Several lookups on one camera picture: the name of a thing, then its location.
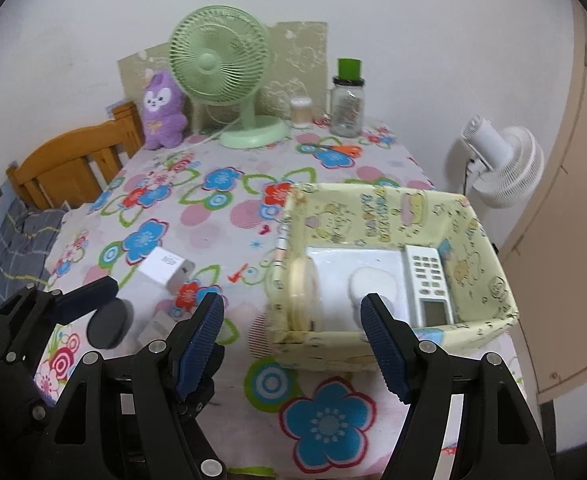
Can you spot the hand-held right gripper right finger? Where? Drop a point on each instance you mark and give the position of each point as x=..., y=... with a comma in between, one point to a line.
x=383, y=347

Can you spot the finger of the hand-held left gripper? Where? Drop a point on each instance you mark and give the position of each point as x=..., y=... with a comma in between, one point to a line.
x=86, y=300

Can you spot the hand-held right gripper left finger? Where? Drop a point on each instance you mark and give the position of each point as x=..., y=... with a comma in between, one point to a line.
x=201, y=345

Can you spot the black round disc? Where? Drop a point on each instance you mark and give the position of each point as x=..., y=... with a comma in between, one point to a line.
x=108, y=327

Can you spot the white box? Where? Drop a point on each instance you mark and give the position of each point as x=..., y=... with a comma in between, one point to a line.
x=156, y=327

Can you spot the yellow cartoon-print storage box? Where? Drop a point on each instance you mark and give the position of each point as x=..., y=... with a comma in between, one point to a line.
x=323, y=355

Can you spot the white remote control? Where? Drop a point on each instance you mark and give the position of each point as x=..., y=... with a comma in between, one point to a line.
x=426, y=280

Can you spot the white cube charger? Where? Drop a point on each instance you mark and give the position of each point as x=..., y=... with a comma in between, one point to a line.
x=166, y=266

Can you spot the cream round compact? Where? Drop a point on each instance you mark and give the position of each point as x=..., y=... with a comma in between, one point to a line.
x=301, y=287

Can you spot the grey plaid blanket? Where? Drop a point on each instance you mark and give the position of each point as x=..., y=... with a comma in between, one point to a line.
x=23, y=240

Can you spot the purple plush toy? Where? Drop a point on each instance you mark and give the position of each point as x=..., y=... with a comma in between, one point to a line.
x=161, y=120

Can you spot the beige door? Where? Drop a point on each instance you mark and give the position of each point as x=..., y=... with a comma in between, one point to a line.
x=573, y=235

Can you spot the white standing fan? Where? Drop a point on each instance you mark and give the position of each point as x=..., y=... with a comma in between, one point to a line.
x=513, y=165

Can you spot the glass jar with green lid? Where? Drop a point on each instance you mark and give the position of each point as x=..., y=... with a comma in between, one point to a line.
x=346, y=115

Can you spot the clear cotton swab container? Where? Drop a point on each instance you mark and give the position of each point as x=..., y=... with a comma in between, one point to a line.
x=301, y=115

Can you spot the green desk fan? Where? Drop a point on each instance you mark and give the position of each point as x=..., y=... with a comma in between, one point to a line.
x=208, y=60

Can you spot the beige patterned cardboard panel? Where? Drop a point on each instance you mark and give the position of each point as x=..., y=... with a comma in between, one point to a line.
x=298, y=60

